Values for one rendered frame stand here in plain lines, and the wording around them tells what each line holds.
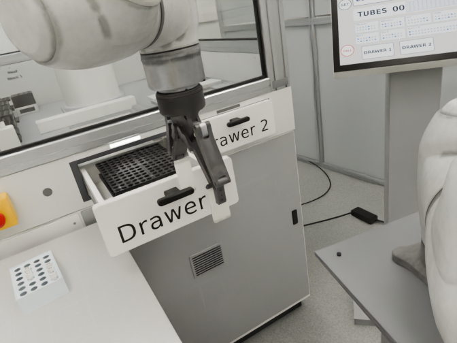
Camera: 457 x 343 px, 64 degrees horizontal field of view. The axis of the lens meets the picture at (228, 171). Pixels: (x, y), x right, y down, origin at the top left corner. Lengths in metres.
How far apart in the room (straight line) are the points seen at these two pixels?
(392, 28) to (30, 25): 1.12
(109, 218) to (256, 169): 0.62
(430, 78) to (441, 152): 0.90
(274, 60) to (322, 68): 1.42
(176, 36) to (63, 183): 0.58
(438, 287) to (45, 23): 0.42
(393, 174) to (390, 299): 0.93
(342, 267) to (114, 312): 0.41
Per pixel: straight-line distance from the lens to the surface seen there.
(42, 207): 1.02
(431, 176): 0.52
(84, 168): 1.02
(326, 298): 1.73
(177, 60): 0.54
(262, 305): 1.50
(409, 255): 0.68
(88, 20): 0.38
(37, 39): 0.39
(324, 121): 2.67
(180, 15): 0.53
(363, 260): 0.70
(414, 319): 0.61
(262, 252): 1.36
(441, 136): 0.53
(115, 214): 0.72
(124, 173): 0.89
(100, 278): 0.82
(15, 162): 0.98
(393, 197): 1.57
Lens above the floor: 1.22
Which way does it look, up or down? 24 degrees down
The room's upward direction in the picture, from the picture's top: 11 degrees counter-clockwise
